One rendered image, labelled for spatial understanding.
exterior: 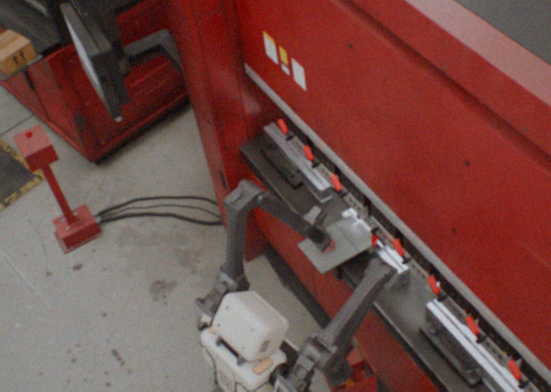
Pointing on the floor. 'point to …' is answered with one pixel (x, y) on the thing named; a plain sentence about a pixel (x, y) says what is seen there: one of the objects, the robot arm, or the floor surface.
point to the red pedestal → (39, 154)
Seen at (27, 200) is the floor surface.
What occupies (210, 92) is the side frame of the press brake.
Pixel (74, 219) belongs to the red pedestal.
